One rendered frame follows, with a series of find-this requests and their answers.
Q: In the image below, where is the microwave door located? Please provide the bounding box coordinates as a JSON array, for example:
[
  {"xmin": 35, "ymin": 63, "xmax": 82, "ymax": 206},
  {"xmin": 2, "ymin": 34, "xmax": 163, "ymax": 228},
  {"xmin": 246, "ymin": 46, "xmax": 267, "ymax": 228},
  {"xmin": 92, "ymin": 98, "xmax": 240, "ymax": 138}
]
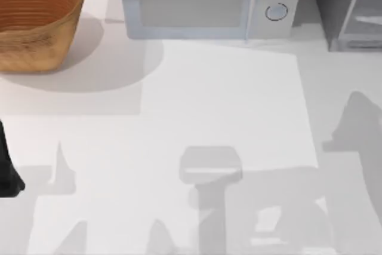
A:
[{"xmin": 116, "ymin": 0, "xmax": 260, "ymax": 41}]

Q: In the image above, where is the round microwave knob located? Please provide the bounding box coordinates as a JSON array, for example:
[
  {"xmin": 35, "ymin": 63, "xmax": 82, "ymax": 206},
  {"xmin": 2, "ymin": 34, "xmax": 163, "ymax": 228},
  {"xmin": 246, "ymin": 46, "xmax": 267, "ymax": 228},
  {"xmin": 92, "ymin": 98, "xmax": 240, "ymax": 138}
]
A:
[{"xmin": 264, "ymin": 2, "xmax": 289, "ymax": 22}]

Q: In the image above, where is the pale microwave oven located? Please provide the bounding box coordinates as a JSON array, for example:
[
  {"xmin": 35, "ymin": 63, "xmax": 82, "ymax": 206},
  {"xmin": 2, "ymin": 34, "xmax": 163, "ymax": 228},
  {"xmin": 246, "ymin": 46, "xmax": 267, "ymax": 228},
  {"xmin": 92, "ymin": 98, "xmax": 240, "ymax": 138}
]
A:
[{"xmin": 115, "ymin": 0, "xmax": 307, "ymax": 42}]

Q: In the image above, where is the brown woven basket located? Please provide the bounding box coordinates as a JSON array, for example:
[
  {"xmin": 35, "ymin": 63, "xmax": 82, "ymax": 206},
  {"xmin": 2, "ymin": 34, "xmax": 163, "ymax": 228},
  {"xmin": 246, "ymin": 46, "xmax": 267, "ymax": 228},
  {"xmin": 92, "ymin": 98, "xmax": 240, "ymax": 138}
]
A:
[{"xmin": 0, "ymin": 0, "xmax": 86, "ymax": 74}]

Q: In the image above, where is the grey cabinet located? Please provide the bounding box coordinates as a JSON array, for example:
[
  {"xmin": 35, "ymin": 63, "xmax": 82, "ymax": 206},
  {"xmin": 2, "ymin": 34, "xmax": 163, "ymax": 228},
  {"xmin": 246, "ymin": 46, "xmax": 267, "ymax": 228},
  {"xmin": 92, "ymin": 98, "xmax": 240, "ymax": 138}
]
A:
[{"xmin": 309, "ymin": 0, "xmax": 382, "ymax": 53}]

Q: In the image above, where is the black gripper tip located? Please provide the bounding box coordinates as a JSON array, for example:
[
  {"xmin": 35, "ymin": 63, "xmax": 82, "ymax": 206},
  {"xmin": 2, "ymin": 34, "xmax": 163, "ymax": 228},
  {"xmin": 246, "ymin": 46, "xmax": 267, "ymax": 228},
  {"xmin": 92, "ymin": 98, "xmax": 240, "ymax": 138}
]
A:
[{"xmin": 0, "ymin": 120, "xmax": 26, "ymax": 198}]

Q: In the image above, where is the microwave door handle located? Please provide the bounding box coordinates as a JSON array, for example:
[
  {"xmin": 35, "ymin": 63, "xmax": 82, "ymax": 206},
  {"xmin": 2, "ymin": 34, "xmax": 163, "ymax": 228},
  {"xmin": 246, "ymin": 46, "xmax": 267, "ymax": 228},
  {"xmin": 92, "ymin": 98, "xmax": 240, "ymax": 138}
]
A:
[{"xmin": 245, "ymin": 0, "xmax": 258, "ymax": 42}]

